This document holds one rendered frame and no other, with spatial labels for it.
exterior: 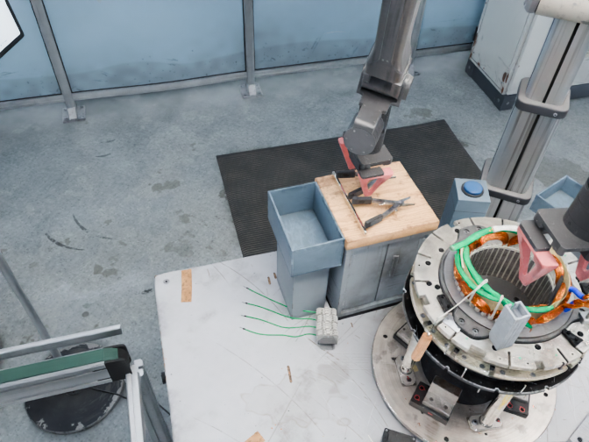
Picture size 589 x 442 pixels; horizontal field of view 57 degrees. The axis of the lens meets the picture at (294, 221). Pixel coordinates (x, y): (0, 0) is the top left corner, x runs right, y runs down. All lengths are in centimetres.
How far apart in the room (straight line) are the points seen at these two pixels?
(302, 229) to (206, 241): 132
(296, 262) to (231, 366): 29
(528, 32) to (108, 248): 234
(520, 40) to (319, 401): 245
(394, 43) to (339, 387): 71
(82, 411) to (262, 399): 104
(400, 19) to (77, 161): 236
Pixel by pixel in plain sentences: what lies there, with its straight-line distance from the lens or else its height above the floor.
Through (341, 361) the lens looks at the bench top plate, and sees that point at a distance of 123.
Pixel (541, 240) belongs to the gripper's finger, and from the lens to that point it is 70.
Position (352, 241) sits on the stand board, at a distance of 105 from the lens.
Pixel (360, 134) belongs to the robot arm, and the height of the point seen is 128.
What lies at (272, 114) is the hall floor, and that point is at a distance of 312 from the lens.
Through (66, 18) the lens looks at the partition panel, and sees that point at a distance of 301.
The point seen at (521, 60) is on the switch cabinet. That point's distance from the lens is 325.
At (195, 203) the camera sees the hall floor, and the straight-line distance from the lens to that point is 262.
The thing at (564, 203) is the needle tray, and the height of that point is 103.
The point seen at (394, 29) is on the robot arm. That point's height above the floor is 148.
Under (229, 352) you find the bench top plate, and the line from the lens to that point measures 123.
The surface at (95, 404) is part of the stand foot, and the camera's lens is 211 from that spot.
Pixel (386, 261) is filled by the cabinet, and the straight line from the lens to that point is 117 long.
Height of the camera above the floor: 186
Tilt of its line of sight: 48 degrees down
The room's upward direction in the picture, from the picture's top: 2 degrees clockwise
